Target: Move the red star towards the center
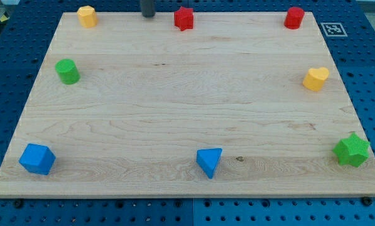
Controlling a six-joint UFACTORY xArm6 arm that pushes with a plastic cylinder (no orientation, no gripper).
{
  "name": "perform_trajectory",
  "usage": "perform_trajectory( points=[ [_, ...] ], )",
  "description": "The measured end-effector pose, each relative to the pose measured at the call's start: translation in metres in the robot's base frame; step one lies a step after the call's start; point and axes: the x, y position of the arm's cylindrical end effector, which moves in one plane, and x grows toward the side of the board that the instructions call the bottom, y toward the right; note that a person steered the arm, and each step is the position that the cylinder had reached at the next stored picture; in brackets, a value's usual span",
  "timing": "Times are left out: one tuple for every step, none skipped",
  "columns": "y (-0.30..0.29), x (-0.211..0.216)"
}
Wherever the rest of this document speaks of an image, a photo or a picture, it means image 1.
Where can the green cylinder block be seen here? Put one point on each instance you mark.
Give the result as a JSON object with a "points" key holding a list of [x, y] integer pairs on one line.
{"points": [[67, 71]]}

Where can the black bolt right front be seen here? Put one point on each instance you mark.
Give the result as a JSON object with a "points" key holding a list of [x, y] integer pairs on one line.
{"points": [[366, 201]]}

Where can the red cylinder block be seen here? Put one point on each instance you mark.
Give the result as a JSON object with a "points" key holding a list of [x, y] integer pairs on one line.
{"points": [[294, 18]]}

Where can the green star block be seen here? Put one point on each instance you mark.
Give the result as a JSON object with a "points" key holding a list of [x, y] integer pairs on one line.
{"points": [[352, 150]]}

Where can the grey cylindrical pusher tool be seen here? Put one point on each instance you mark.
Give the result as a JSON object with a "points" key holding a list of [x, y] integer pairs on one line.
{"points": [[147, 8]]}

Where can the light wooden board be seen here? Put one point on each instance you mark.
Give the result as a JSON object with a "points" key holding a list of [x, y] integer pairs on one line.
{"points": [[150, 96]]}

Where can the black bolt left front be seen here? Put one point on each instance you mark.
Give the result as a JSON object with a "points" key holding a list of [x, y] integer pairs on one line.
{"points": [[18, 203]]}

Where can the yellow heart block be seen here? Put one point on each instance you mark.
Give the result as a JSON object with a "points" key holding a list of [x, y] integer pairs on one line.
{"points": [[315, 78]]}

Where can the yellow hexagon block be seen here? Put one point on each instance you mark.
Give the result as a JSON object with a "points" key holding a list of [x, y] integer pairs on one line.
{"points": [[87, 16]]}

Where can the blue cube block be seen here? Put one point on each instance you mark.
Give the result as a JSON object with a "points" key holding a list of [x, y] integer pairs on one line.
{"points": [[37, 159]]}

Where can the white fiducial marker tag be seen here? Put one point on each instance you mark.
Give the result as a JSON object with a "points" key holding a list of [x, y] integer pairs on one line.
{"points": [[333, 29]]}

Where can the red star block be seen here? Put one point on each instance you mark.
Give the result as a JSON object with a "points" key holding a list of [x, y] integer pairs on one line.
{"points": [[184, 18]]}

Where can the black bolt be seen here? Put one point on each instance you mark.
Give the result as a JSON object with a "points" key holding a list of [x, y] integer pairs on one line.
{"points": [[18, 203], [366, 201]]}

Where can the blue triangle block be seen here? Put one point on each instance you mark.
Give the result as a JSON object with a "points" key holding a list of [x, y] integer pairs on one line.
{"points": [[208, 160]]}

